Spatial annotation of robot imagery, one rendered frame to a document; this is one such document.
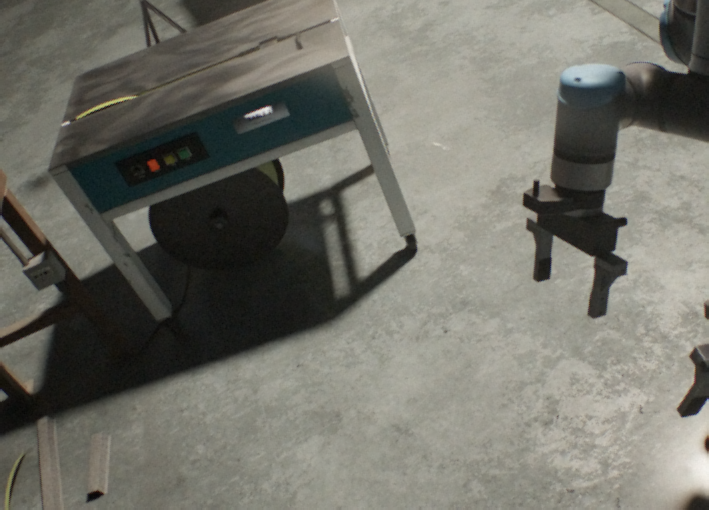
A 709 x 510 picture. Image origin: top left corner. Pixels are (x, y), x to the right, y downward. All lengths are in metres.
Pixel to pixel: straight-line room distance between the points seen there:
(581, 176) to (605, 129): 0.07
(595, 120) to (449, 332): 1.26
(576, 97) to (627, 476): 1.06
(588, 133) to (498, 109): 1.92
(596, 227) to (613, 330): 1.05
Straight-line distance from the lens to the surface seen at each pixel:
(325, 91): 2.17
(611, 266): 1.17
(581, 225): 1.18
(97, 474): 2.47
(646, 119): 1.22
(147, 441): 2.48
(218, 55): 2.44
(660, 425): 2.02
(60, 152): 2.38
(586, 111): 1.13
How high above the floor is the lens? 1.70
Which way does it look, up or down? 39 degrees down
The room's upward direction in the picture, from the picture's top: 24 degrees counter-clockwise
